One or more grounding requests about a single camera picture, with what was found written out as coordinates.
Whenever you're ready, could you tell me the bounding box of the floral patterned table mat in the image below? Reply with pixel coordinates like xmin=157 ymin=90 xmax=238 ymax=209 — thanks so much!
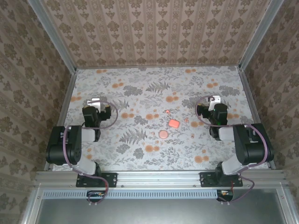
xmin=51 ymin=66 xmax=269 ymax=171

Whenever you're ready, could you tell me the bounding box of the grey metal sheet panel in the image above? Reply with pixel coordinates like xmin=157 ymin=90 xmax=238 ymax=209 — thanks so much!
xmin=35 ymin=197 xmax=287 ymax=224

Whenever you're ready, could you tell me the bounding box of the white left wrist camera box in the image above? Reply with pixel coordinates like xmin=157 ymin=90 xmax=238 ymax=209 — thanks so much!
xmin=86 ymin=97 xmax=101 ymax=107

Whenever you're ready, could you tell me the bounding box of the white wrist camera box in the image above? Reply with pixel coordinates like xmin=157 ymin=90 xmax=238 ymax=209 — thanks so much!
xmin=86 ymin=97 xmax=101 ymax=107
xmin=207 ymin=95 xmax=221 ymax=105

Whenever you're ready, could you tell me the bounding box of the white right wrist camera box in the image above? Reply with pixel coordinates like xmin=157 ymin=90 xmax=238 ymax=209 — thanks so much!
xmin=207 ymin=95 xmax=221 ymax=105

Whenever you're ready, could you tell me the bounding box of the aluminium side rail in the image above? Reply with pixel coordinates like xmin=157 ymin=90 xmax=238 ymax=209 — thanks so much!
xmin=238 ymin=67 xmax=277 ymax=170
xmin=44 ymin=69 xmax=78 ymax=171

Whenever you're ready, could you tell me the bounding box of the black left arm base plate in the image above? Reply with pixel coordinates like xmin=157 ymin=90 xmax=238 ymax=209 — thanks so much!
xmin=76 ymin=172 xmax=117 ymax=188

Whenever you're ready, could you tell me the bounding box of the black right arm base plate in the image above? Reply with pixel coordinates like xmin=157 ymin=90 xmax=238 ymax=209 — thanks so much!
xmin=199 ymin=172 xmax=243 ymax=188

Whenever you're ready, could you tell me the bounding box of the aluminium back rail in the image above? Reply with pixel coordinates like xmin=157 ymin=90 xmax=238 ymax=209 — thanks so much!
xmin=75 ymin=64 xmax=242 ymax=70

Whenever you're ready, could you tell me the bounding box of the black cable connector board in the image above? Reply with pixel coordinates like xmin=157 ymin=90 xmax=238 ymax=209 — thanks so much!
xmin=216 ymin=189 xmax=234 ymax=203
xmin=86 ymin=190 xmax=106 ymax=203

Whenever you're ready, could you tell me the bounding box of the aluminium corner post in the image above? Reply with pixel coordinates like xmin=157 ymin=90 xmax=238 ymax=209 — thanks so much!
xmin=28 ymin=0 xmax=78 ymax=73
xmin=238 ymin=0 xmax=285 ymax=70

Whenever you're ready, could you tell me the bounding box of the aluminium front mounting rail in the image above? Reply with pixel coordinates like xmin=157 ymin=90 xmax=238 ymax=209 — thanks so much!
xmin=35 ymin=170 xmax=287 ymax=189

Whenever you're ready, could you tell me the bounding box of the grey slotted cable duct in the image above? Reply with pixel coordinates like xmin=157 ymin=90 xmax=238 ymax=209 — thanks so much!
xmin=43 ymin=189 xmax=221 ymax=199

